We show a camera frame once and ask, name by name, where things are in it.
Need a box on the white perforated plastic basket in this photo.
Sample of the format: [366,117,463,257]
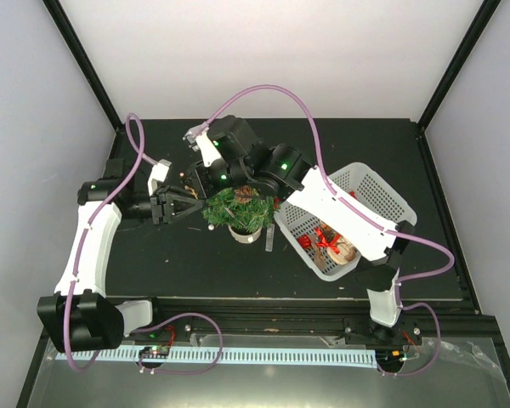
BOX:
[275,162,417,281]

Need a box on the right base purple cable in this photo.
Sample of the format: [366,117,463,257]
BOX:
[376,302,443,378]

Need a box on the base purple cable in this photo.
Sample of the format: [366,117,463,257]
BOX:
[129,312,224,377]
[376,302,443,378]

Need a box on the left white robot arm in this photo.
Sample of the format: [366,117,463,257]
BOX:
[37,159,201,353]

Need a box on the left black frame post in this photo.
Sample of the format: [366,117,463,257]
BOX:
[42,0,123,131]

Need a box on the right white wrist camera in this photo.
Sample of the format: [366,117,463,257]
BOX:
[183,125,222,167]

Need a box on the black frame post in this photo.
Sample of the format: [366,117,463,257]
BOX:
[417,0,502,132]
[42,0,123,131]

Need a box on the beige fabric sack ornament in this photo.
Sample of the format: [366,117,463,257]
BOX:
[326,238,357,265]

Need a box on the dark pine cone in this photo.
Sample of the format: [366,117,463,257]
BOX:
[320,224,337,241]

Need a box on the red gift box ornament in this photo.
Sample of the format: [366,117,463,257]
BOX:
[297,235,312,250]

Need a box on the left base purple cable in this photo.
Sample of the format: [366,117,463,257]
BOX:
[129,312,224,377]

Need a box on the gold glitter twig ornament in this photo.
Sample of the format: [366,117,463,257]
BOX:
[184,185,198,200]

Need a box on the red ribbon bow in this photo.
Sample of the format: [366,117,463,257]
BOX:
[314,227,342,253]

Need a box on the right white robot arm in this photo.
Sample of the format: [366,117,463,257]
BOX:
[184,116,417,343]

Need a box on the white slotted cable duct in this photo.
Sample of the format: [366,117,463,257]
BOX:
[54,343,378,370]

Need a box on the right black frame post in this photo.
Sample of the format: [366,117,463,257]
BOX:
[417,0,502,132]

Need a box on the small green christmas tree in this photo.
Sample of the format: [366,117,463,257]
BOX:
[202,186,278,244]

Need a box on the brown pine cone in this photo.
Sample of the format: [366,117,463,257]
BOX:
[234,185,256,204]

